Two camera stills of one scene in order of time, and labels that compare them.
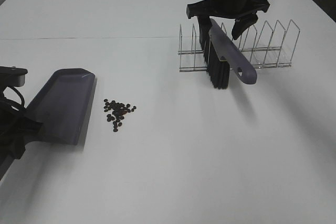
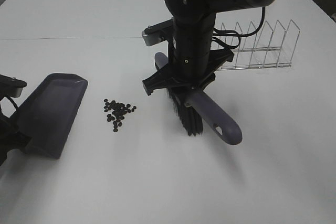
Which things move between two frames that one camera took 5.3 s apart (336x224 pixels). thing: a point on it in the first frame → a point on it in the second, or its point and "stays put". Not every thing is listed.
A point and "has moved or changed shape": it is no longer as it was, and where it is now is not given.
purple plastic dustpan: x=62 y=105 has moved or changed shape
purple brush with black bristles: x=219 y=51 → x=195 y=106
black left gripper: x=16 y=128 → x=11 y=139
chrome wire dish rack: x=264 y=49 stays put
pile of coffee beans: x=118 y=111 stays put
